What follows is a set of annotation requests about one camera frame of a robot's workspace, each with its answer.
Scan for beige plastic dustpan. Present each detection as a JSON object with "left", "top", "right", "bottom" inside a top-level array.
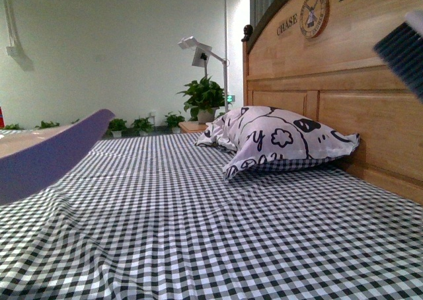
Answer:
[{"left": 1, "top": 109, "right": 114, "bottom": 205}]

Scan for beige hand brush black bristles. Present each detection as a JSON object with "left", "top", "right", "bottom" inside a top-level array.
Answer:
[{"left": 373, "top": 9, "right": 422, "bottom": 100}]

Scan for small wooden nightstand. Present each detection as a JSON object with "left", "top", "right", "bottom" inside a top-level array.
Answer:
[{"left": 178, "top": 122, "right": 208, "bottom": 133}]

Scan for small potted plant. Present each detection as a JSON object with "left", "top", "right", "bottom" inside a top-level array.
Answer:
[
  {"left": 165, "top": 112, "right": 185, "bottom": 133},
  {"left": 106, "top": 118, "right": 127, "bottom": 138},
  {"left": 132, "top": 117, "right": 154, "bottom": 136}
]

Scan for large potted green plant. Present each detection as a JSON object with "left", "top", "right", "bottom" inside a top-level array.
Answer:
[{"left": 178, "top": 77, "right": 225, "bottom": 124}]

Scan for white cartoon print pillow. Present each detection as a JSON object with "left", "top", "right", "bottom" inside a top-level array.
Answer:
[{"left": 196, "top": 106, "right": 360, "bottom": 180}]

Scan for black white checkered bedsheet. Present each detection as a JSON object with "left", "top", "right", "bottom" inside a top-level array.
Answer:
[{"left": 1, "top": 134, "right": 422, "bottom": 299}]

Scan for wooden headboard with lettering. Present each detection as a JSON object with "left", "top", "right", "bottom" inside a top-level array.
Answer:
[{"left": 243, "top": 0, "right": 422, "bottom": 203}]

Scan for white wall cable conduit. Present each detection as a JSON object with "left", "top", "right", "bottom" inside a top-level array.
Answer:
[{"left": 0, "top": 0, "right": 34, "bottom": 71}]

